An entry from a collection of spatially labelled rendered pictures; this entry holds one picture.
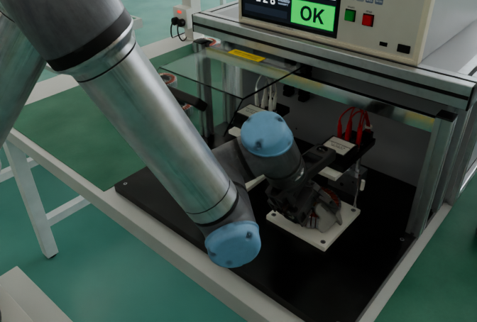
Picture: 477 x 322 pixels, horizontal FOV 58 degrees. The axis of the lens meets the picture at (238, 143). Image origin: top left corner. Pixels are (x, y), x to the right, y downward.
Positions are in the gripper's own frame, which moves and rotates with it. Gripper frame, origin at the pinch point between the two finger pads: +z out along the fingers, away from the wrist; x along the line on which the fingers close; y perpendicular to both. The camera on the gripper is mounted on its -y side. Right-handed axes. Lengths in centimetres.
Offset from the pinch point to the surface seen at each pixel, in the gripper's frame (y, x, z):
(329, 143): -12.1, -1.8, -7.7
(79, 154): 19, -65, -6
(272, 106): -17.1, -21.8, -4.8
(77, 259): 52, -105, 61
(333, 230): 2.8, 6.4, -0.3
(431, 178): -13.5, 19.7, -7.2
